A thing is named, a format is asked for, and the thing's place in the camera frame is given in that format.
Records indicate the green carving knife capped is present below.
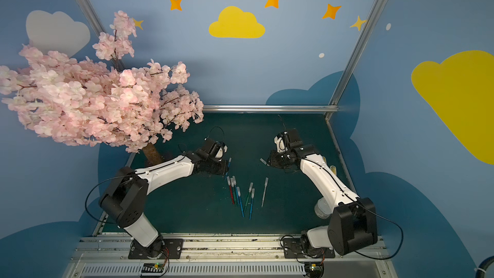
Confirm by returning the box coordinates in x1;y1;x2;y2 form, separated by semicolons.
230;176;237;206
244;182;253;212

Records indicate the red carving knife capped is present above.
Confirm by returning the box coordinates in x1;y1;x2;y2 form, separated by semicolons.
226;176;235;205

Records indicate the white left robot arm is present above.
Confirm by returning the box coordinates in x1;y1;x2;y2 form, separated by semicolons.
99;138;229;258

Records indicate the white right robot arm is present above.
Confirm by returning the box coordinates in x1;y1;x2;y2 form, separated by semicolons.
268;129;378;256

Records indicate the short blue carving knife capped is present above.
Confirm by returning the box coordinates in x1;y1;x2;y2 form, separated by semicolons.
235;186;245;218

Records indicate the lower blue carving knife capped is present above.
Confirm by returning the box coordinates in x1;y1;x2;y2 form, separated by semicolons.
249;188;255;220

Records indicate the yellow work glove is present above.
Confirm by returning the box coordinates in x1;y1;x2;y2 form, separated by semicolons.
323;157;337;175

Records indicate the pink artificial blossom tree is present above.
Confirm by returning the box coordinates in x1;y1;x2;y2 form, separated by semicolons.
1;11;204;153

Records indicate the right round green circuit board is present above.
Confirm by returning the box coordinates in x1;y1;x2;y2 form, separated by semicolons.
303;263;324;278

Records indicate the left green circuit board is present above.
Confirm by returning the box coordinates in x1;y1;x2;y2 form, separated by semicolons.
140;263;166;277

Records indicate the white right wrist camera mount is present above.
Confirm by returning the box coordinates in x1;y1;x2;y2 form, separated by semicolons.
274;135;286;153

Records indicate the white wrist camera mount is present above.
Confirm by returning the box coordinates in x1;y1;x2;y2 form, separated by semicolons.
274;135;286;153
214;142;228;161

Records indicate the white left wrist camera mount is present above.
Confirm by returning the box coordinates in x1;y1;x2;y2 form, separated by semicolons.
214;142;228;161

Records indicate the dark square tree base plate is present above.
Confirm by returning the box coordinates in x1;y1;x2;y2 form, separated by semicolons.
145;152;175;167

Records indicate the horizontal aluminium frame rail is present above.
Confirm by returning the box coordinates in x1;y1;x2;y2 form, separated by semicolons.
203;105;338;114

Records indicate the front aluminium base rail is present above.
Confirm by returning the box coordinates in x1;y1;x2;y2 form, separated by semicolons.
63;233;397;277

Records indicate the right slanted aluminium frame post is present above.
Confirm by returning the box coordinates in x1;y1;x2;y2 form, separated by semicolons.
324;0;388;124

